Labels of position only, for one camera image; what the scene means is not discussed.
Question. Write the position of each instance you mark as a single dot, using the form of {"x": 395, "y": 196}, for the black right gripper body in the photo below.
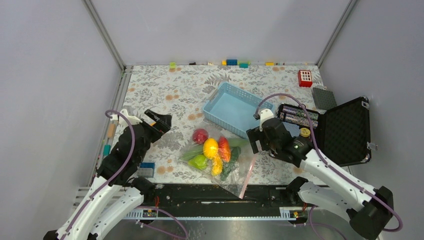
{"x": 272, "y": 144}

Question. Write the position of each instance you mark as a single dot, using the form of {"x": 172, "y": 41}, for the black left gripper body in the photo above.
{"x": 154, "y": 132}

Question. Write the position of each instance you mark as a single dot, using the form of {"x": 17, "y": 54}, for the dark green cucumber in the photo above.
{"x": 229, "y": 166}

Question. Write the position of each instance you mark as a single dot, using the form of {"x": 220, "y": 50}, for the red orange mango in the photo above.
{"x": 224, "y": 150}

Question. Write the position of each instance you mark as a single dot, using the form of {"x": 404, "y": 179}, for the clear pink zip top bag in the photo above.
{"x": 238, "y": 180}

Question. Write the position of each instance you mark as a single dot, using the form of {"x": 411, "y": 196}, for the red apple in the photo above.
{"x": 200, "y": 135}

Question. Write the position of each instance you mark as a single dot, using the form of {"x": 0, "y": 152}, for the yellow lemon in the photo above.
{"x": 210, "y": 148}

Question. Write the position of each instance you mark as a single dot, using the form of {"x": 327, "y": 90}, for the yellow corn cob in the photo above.
{"x": 217, "y": 165}

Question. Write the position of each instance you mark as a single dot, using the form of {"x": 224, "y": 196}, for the green apple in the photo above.
{"x": 199, "y": 162}

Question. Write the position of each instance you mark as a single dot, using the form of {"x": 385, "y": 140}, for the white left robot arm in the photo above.
{"x": 93, "y": 219}

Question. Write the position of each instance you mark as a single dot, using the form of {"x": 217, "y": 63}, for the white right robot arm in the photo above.
{"x": 366, "y": 208}

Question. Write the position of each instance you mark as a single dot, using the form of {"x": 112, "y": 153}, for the light blue plastic basket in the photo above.
{"x": 232, "y": 108}

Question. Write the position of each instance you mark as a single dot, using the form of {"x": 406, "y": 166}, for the blue building block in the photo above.
{"x": 147, "y": 165}

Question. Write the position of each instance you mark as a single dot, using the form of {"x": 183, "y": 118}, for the grey building block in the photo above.
{"x": 145, "y": 172}

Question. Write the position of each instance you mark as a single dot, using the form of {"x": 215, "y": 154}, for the grey building baseplate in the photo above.
{"x": 323, "y": 99}

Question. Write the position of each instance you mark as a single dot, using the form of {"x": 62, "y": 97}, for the red window block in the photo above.
{"x": 305, "y": 78}

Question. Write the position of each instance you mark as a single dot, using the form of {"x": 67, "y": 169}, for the black open carrying case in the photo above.
{"x": 343, "y": 133}

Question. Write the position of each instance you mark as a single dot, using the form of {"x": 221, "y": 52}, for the teal block at wall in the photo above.
{"x": 243, "y": 65}

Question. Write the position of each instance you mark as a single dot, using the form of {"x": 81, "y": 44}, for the blue block at wall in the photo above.
{"x": 231, "y": 62}

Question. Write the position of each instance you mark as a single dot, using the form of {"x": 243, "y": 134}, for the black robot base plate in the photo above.
{"x": 211, "y": 200}

